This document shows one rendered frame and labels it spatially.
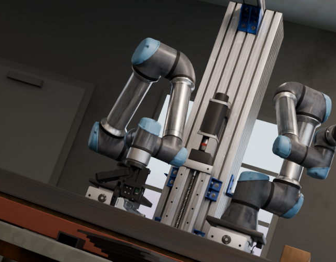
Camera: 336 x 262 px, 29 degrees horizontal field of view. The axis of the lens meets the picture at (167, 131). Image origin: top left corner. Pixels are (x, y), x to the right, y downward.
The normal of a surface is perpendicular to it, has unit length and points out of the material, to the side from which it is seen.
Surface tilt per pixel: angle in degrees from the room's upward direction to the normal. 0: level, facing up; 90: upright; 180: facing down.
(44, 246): 90
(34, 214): 90
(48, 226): 90
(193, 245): 90
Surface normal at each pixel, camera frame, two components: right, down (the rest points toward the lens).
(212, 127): -0.19, -0.29
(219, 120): 0.52, -0.01
